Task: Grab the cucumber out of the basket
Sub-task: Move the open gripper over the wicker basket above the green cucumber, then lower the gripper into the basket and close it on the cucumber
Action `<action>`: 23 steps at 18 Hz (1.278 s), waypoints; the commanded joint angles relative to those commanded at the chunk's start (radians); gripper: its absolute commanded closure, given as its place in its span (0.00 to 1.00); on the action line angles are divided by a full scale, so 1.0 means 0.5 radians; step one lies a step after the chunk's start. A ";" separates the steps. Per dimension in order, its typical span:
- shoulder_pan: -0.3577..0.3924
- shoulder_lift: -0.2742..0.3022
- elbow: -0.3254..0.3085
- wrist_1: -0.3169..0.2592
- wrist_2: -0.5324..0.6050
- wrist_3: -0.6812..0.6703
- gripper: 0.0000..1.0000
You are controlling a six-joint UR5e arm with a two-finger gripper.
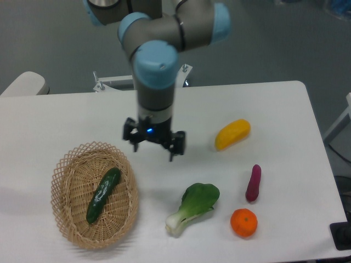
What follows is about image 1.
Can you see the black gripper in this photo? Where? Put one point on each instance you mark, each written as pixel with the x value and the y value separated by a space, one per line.
pixel 159 133

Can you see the dark green cucumber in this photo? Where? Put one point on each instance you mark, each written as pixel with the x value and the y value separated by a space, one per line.
pixel 106 186

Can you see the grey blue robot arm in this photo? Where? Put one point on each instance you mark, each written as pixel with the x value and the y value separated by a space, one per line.
pixel 152 42

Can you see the woven wicker basket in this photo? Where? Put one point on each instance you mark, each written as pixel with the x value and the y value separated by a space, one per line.
pixel 74 182

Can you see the green bok choy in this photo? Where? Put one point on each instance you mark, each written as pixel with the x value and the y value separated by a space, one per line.
pixel 198 199

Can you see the yellow pepper slice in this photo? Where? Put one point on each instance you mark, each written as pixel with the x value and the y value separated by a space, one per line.
pixel 232 133

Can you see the purple sweet potato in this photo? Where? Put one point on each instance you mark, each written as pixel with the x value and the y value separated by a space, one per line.
pixel 252 191

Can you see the orange mandarin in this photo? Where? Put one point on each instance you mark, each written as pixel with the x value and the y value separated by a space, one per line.
pixel 244 222

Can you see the white chair armrest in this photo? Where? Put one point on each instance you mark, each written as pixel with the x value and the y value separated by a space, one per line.
pixel 27 84

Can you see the black device at edge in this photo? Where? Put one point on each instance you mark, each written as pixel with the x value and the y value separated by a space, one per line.
pixel 341 235

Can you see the blue object top right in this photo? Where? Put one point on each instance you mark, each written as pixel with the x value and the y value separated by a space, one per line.
pixel 338 8

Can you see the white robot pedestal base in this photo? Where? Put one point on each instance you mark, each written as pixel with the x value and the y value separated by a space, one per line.
pixel 123 83

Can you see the white furniture frame right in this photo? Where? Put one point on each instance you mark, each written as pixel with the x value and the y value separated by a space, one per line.
pixel 338 125

